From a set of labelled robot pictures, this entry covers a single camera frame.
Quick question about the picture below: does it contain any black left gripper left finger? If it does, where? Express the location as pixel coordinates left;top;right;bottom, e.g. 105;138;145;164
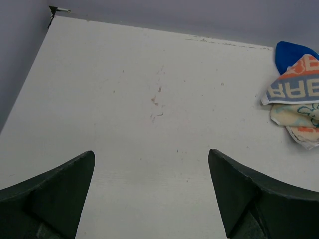
0;151;95;239

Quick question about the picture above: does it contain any blue towel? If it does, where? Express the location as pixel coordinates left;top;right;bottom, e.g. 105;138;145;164
275;41;319;75

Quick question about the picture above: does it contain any rabbit print towel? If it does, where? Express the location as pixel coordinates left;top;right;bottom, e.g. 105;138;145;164
261;54;319;149

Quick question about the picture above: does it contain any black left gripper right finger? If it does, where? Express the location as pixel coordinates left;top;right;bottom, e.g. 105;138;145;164
208;149;319;239

